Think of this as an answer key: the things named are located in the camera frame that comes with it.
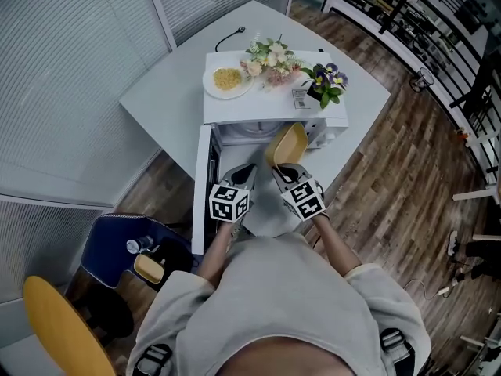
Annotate white microwave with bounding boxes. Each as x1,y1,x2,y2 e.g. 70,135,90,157
190,49,349,256

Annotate pastel flower bouquet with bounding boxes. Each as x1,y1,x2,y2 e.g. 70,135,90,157
239,33,310,93

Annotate black bag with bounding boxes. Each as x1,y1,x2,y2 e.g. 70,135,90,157
150,235,196,293

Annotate light grey sweatshirt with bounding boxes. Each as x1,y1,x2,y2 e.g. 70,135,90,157
127,233,431,376

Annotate white table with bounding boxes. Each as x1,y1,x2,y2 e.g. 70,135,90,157
119,0,392,239

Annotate small black floor fan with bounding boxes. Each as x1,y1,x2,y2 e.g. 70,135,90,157
409,67,434,93

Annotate person's left forearm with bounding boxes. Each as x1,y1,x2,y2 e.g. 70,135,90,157
201,219,243,285

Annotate white-legged wooden table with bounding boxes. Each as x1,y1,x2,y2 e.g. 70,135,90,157
452,184,501,246

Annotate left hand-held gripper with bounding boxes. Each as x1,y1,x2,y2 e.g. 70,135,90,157
208,163,258,244

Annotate yellow round table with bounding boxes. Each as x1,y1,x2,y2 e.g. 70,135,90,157
23,275,117,376

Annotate blue chair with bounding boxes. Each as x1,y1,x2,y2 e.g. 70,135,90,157
80,212,200,293

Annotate clear water bottle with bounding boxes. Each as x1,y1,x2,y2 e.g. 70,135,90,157
125,235,154,255

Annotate grey shoulder strap buckle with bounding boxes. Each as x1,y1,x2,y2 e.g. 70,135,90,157
135,342,173,376
379,327,416,376

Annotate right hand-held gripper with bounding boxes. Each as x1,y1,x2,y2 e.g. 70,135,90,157
272,164,326,221

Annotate black chair base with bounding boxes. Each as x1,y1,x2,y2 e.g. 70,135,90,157
72,284,134,346

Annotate yellow noodles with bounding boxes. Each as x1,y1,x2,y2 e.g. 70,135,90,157
213,67,243,92

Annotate person's right forearm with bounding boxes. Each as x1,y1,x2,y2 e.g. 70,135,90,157
311,213,363,277

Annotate black power cable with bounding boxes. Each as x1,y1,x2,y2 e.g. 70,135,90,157
214,25,247,53

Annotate potted purple flower plant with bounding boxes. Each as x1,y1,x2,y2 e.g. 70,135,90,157
300,63,349,110

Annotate white plate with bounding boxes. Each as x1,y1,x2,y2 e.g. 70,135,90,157
202,63,255,100

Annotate black metal railing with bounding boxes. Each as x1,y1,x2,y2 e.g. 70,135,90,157
328,0,501,183

